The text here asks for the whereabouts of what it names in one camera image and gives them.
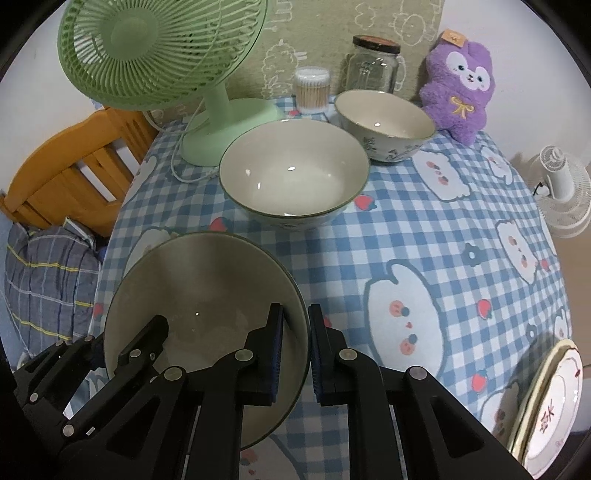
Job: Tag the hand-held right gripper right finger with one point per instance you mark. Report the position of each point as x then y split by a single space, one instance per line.
316 360

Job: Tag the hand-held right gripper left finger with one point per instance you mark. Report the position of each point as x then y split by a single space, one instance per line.
276 355

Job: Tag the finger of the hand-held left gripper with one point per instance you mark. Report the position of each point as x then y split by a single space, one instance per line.
55 374
143 341

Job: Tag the medium green-rimmed ceramic bowl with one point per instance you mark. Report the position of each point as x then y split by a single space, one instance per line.
198 286

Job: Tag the large green-rimmed ceramic bowl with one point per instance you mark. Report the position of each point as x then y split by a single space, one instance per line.
291 161

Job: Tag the yellow floral cream plate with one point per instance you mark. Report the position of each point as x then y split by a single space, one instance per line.
531 397

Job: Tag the pink floral white plate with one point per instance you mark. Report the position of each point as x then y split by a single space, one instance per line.
554 406

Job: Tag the small green-rimmed ceramic bowl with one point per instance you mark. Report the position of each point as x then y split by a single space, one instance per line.
383 110

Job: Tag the grey plaid pillow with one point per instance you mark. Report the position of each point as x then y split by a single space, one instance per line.
46 277

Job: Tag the blue checked tablecloth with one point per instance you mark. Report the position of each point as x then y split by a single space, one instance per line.
415 230

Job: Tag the wooden chair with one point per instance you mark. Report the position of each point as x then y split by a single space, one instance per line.
60 184

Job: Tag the cotton swab container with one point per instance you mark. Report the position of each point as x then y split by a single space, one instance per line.
313 92

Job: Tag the purple plush toy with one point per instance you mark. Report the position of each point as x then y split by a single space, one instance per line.
457 110

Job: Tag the glass jar with lid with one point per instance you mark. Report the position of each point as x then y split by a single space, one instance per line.
369 69

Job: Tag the white standing fan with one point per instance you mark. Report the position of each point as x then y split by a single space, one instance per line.
563 184

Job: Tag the green desk fan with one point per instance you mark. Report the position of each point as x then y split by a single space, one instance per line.
120 32

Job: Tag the green printed wall cloth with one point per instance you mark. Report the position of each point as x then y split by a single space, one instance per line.
323 27

